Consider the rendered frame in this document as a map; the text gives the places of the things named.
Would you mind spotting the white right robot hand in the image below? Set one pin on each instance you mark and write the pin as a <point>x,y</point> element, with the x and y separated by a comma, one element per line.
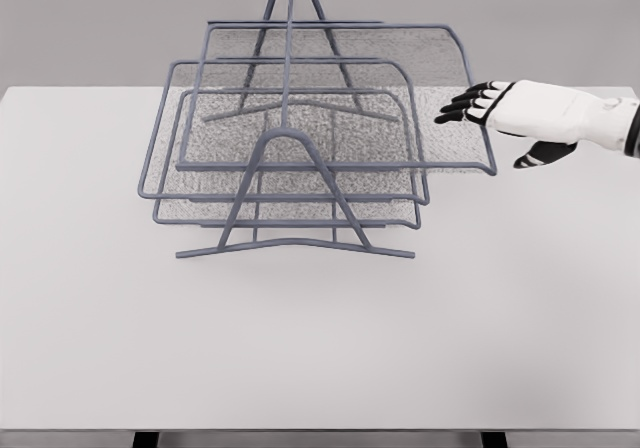
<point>530,110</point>

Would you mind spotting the grey mesh tray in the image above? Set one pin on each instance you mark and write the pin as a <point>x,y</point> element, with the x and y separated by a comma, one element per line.
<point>200,212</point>
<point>430,58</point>
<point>190,196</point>

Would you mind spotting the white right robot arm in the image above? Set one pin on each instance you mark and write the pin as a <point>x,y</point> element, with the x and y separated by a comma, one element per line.
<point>612,120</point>

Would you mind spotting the grey mesh tray, smallest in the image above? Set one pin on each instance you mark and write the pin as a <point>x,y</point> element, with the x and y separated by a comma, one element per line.
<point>200,212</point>

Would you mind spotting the grey mesh tray, medium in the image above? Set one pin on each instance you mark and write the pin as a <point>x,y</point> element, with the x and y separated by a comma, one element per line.
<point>190,196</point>

